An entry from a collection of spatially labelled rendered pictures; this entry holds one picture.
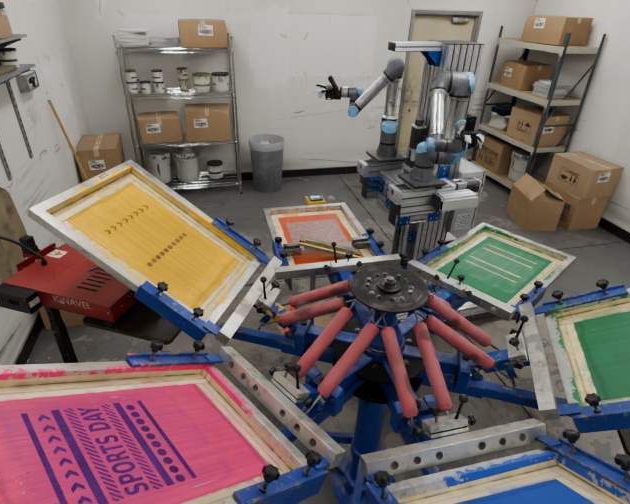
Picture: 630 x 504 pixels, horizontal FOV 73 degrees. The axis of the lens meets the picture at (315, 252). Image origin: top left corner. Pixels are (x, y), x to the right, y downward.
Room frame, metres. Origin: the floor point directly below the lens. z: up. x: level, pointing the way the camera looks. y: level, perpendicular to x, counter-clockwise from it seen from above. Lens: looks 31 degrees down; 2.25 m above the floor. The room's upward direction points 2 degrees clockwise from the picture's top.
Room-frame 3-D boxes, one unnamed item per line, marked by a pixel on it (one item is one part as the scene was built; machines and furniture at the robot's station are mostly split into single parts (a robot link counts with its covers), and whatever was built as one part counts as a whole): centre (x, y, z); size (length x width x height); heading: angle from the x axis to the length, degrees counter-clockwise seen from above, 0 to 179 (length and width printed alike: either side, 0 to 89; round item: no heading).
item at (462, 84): (2.61, -0.80, 1.63); 0.15 x 0.12 x 0.55; 86
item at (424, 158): (2.62, -0.67, 1.42); 0.13 x 0.12 x 0.14; 86
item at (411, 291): (1.33, -0.29, 0.67); 0.39 x 0.39 x 1.35
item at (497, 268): (1.97, -0.93, 1.05); 1.08 x 0.61 x 0.23; 135
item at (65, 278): (1.71, 1.08, 1.06); 0.61 x 0.46 x 0.12; 75
